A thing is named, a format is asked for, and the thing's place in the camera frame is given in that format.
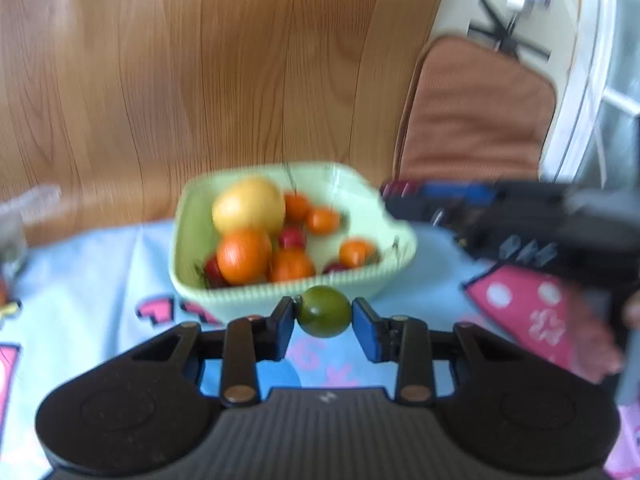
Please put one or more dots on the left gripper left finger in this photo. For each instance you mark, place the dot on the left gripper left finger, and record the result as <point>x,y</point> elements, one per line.
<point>248,341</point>

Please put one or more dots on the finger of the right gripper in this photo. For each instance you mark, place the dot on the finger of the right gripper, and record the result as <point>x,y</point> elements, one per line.
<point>450,190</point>
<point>448,214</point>

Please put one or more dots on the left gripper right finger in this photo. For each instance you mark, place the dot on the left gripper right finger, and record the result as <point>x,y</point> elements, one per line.
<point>402,340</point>

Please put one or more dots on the green tomato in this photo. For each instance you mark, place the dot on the green tomato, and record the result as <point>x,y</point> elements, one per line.
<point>323,312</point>

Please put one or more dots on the person's right hand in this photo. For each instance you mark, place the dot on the person's right hand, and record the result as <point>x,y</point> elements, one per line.
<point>631,312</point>

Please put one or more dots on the orange mandarin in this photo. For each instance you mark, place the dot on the orange mandarin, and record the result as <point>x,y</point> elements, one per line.
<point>244,255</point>

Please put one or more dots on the small orange tomato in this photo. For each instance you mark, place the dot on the small orange tomato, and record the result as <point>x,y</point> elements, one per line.
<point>356,252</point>

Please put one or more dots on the brown seat cushion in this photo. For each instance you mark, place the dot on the brown seat cushion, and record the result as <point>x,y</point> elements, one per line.
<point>472,114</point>

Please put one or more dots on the light green fruit bowl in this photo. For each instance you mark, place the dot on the light green fruit bowl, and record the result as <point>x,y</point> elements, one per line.
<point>325,204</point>

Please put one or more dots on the large yellow pear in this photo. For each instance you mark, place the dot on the large yellow pear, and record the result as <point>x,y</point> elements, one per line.
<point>252,202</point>

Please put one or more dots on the blue cartoon pig tablecloth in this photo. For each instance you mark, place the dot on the blue cartoon pig tablecloth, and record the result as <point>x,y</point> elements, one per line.
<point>326,411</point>

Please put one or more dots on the clear plastic fruit bag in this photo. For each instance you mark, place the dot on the clear plastic fruit bag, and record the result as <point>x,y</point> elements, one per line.
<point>35,205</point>

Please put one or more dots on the wooden panel backboard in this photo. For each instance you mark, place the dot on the wooden panel backboard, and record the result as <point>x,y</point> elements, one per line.
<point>120,102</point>

